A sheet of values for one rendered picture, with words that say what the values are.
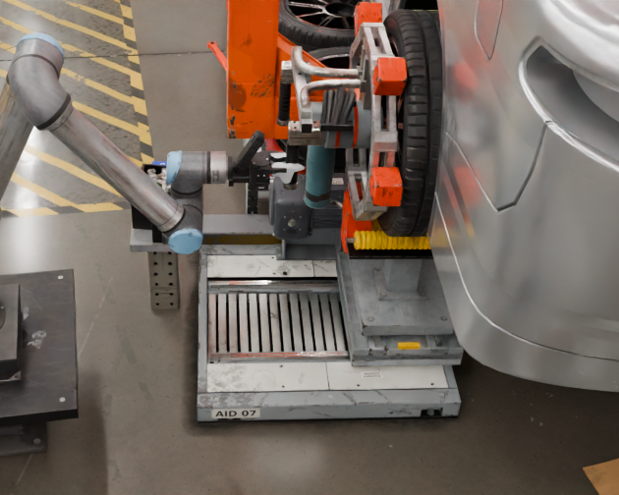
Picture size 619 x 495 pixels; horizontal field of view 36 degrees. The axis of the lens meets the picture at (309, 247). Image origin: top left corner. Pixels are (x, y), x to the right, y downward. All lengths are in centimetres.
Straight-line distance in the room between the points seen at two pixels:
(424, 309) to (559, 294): 124
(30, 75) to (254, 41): 98
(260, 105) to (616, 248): 169
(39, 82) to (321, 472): 140
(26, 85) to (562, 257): 130
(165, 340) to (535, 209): 174
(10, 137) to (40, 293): 65
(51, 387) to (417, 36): 139
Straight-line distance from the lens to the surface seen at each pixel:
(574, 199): 181
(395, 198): 253
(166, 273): 329
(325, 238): 354
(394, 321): 307
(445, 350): 310
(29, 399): 275
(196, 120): 442
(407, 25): 265
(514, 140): 188
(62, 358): 284
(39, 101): 236
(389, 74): 248
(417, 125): 251
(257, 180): 264
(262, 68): 318
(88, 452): 299
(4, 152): 262
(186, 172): 261
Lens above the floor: 230
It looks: 39 degrees down
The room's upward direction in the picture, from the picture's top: 5 degrees clockwise
